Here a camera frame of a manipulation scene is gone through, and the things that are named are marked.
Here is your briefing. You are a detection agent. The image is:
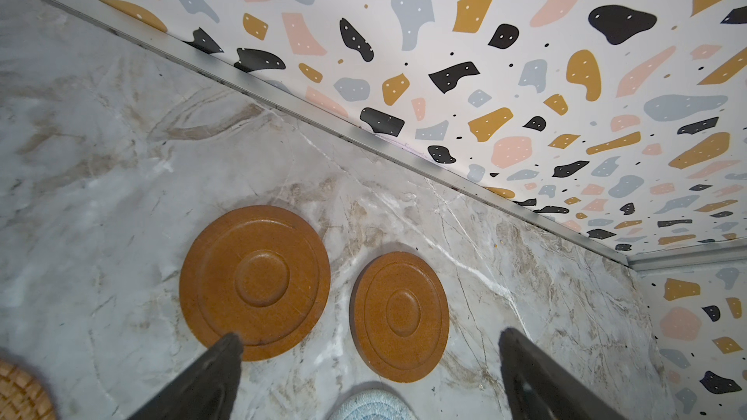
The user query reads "brown wooden coaster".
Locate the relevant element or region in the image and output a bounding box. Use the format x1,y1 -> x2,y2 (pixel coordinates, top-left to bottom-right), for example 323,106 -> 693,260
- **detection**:
179,205 -> 331,362
350,252 -> 449,383

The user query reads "woven rattan coaster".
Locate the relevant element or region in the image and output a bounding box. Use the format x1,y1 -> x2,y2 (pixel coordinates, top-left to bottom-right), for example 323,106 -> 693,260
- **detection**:
0,360 -> 58,420

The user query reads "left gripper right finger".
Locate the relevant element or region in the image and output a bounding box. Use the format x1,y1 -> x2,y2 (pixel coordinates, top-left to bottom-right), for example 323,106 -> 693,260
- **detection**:
499,328 -> 622,419

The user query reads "light blue round coaster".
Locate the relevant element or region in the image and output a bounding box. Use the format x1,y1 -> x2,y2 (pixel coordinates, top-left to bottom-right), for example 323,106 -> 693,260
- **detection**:
328,389 -> 417,420

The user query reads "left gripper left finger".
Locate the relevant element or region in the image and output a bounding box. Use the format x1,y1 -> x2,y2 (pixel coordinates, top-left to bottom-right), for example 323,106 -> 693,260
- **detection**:
130,334 -> 243,419

